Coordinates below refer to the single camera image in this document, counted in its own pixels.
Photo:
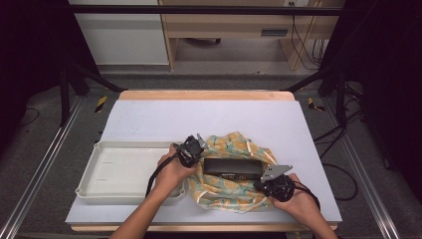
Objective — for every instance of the black oblong case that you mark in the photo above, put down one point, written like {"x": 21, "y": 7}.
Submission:
{"x": 232, "y": 167}

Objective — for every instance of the person's right hand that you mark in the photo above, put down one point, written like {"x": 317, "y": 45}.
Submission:
{"x": 300, "y": 204}

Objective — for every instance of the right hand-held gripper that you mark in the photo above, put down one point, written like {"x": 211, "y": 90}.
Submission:
{"x": 277, "y": 189}

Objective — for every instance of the white table cover board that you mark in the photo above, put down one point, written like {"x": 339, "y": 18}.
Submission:
{"x": 199, "y": 114}

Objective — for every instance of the black metal stand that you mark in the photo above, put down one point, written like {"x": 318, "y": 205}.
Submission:
{"x": 65, "y": 96}
{"x": 340, "y": 96}

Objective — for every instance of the black curtain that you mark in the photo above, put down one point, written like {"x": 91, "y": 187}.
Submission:
{"x": 30, "y": 49}
{"x": 388, "y": 66}

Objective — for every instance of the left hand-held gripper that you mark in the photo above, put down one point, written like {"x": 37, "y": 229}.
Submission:
{"x": 189, "y": 151}

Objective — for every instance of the white plastic tray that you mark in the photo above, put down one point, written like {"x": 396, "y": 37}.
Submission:
{"x": 112, "y": 172}

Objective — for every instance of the yellow flower print cloth bag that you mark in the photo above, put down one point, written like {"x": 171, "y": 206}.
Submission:
{"x": 225, "y": 194}

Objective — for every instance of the person's left hand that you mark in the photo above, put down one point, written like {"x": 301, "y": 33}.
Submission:
{"x": 170, "y": 177}

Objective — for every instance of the aluminium floor rail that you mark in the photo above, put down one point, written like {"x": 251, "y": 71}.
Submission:
{"x": 365, "y": 172}
{"x": 49, "y": 151}

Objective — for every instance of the white cabinet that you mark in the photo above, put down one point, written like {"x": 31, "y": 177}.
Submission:
{"x": 122, "y": 40}

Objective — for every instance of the black horizontal frame bar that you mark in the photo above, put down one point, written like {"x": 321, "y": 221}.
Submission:
{"x": 199, "y": 10}

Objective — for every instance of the yellow black striped tape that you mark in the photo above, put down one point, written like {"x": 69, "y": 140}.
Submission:
{"x": 101, "y": 104}
{"x": 312, "y": 103}

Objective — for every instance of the wooden table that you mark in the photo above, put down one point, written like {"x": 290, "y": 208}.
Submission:
{"x": 205, "y": 95}

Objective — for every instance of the light wooden desk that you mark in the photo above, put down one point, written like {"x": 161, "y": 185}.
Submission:
{"x": 232, "y": 23}

